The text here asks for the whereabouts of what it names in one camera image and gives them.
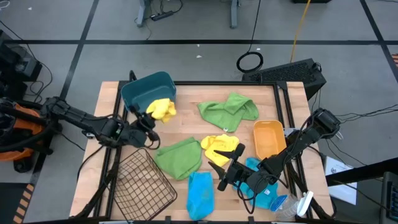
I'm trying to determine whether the green cloth top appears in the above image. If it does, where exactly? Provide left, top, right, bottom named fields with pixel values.
left=197, top=92, right=259, bottom=133

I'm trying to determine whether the green microfiber towel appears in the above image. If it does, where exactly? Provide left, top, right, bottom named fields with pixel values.
left=154, top=136, right=203, bottom=180

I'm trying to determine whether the black wire basket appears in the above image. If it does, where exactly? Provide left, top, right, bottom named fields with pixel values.
left=113, top=147, right=178, bottom=222

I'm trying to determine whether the yellow cable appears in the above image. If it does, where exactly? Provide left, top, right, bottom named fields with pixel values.
left=290, top=0, right=312, bottom=63

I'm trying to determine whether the grey electronics box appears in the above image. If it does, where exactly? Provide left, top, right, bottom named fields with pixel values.
left=379, top=170, right=398, bottom=224

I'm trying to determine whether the orange plastic basket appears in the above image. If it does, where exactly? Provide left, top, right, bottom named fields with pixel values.
left=252, top=119, right=287, bottom=160

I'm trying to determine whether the glass cleaner spray bottle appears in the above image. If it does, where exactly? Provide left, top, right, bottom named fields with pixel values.
left=269, top=190, right=314, bottom=220

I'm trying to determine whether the teal plastic basket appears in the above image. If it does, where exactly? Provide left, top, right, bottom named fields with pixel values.
left=120, top=71, right=177, bottom=114

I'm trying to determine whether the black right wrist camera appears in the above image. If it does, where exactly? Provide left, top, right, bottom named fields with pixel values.
left=245, top=171, right=271, bottom=195

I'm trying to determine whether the blue microfiber towel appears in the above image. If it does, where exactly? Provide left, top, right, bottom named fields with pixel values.
left=233, top=157, right=280, bottom=210
left=186, top=170, right=215, bottom=221

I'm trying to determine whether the grey desk leg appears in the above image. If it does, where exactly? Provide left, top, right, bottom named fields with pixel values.
left=229, top=0, right=240, bottom=29
left=136, top=0, right=150, bottom=27

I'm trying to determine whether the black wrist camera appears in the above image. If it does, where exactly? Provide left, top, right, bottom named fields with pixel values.
left=122, top=128, right=147, bottom=149
left=245, top=171, right=271, bottom=195

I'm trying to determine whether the black equipment cart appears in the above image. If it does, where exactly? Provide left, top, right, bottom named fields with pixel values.
left=0, top=29, right=43, bottom=100

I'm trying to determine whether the yellow microfiber towel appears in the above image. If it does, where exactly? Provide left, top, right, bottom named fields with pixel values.
left=146, top=98, right=177, bottom=124
left=200, top=133, right=240, bottom=167

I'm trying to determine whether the white paper sheet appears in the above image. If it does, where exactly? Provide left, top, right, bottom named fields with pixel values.
left=324, top=155, right=358, bottom=206

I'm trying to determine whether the orange black vacuum cleaner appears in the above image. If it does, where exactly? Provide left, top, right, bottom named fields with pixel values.
left=0, top=96, right=62, bottom=174

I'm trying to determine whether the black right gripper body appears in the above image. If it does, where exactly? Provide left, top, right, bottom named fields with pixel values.
left=216, top=142, right=250, bottom=192

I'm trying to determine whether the black coiled cable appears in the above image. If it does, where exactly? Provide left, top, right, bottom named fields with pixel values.
left=236, top=0, right=264, bottom=74

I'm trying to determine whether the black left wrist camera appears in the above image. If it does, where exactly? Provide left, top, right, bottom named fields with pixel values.
left=122, top=128, right=147, bottom=149

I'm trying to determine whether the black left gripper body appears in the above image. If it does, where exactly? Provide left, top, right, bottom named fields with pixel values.
left=129, top=104, right=160, bottom=142

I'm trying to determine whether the black power strip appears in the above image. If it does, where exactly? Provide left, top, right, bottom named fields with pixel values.
left=150, top=10, right=175, bottom=22

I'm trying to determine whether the black metal beam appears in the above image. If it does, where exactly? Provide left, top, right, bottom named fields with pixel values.
left=325, top=157, right=398, bottom=187

